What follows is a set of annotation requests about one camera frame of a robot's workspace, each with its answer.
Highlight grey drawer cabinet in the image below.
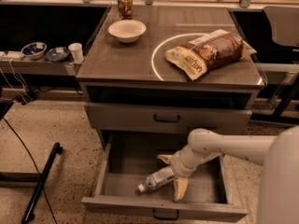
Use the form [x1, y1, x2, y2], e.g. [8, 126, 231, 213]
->
[75, 5, 265, 224]

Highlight dark blue bowl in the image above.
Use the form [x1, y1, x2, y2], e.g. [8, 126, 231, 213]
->
[46, 47, 70, 63]

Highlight grey chair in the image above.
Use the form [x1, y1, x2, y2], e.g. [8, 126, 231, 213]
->
[263, 7, 299, 47]

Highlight white and blue bowl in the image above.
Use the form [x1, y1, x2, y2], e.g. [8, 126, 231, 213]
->
[21, 42, 47, 60]

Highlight open bottom drawer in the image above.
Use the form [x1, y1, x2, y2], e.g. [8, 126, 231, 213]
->
[82, 133, 248, 222]

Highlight black floor cable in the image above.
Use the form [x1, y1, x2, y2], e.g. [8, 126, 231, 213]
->
[1, 117, 59, 224]

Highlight white paper cup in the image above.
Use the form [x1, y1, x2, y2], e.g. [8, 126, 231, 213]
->
[68, 43, 84, 63]

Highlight grey side shelf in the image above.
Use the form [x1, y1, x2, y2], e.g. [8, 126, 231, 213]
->
[0, 59, 81, 76]

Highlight clear plastic water bottle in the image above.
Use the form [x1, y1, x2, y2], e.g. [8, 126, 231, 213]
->
[137, 166, 176, 193]

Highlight closed upper drawer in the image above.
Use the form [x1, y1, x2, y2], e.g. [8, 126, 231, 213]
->
[84, 103, 251, 134]

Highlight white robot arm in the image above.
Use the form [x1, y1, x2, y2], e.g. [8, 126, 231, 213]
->
[159, 126, 299, 224]

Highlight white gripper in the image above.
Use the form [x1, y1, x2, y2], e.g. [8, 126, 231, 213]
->
[157, 145, 221, 203]

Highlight white ceramic bowl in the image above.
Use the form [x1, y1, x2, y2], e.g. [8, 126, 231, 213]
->
[108, 20, 147, 43]

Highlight black stand leg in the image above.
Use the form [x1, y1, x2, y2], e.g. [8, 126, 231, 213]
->
[21, 143, 64, 224]

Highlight white cables on shelf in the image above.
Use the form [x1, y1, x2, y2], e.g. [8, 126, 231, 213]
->
[0, 50, 34, 105]

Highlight bagged loaf of bread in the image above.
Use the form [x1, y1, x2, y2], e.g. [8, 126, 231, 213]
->
[165, 29, 256, 80]

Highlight glass jar with food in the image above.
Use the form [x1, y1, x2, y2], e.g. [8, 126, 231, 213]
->
[118, 0, 133, 20]

